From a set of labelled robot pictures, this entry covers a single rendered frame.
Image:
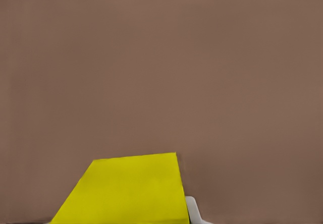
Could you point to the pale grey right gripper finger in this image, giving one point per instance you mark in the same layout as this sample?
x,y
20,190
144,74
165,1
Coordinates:
x,y
193,210

